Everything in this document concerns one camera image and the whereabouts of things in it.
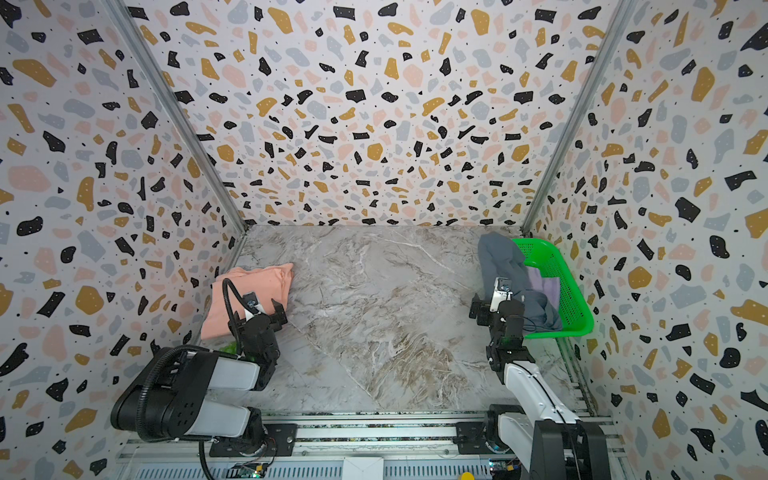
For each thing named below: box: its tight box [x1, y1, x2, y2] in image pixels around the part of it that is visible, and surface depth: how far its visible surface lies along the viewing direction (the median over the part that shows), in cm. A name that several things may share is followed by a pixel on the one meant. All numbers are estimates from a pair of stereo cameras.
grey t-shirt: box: [478, 232, 561, 332], surface depth 101 cm
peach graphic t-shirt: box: [201, 264, 294, 340], surface depth 98 cm
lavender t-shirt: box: [526, 266, 561, 313], surface depth 102 cm
